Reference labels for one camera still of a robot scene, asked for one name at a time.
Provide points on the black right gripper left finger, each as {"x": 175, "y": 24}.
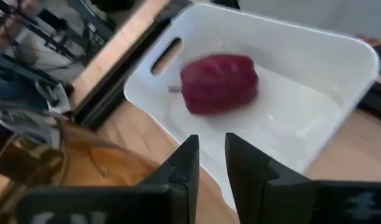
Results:
{"x": 184, "y": 186}

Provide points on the black table edge rail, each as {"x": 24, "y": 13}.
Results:
{"x": 94, "y": 116}

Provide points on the dark red toy fruit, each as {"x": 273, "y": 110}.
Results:
{"x": 218, "y": 84}

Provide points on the amber faceted glass tumbler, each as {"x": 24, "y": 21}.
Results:
{"x": 100, "y": 165}

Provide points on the white plastic bin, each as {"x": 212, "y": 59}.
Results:
{"x": 286, "y": 93}

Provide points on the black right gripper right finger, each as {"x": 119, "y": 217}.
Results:
{"x": 261, "y": 196}

